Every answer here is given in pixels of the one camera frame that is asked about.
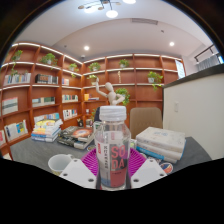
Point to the wooden artist mannequin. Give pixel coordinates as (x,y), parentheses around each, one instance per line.
(113,95)

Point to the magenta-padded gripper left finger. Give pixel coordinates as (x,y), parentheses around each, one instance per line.
(77,172)

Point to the wooden shelf unit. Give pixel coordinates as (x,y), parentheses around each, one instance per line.
(46,93)

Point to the white wall switch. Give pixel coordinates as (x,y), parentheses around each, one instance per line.
(176,106)

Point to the clear plastic drink bottle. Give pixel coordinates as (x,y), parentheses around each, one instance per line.
(112,156)

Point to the stack of colourful books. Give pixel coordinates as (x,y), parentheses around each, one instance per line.
(46,130)

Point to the recessed ceiling downlight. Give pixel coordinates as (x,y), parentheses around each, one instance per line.
(171,43)
(86,48)

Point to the branched ceiling lamp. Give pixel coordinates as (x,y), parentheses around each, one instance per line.
(112,13)

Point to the blue orange round badge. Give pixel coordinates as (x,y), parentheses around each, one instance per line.
(166,168)

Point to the stack of dark books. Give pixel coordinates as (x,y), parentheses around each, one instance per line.
(77,136)

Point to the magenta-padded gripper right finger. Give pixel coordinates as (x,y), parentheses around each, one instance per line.
(148,171)

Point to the yellow striped white mug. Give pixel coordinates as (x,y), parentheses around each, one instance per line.
(59,164)

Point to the black track light rail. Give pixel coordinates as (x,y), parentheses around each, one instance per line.
(205,50)

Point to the grey curtain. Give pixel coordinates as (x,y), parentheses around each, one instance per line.
(210,62)

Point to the tan upholstered chair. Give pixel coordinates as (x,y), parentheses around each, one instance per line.
(146,121)

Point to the dark blue chair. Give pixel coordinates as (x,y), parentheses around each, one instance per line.
(97,115)

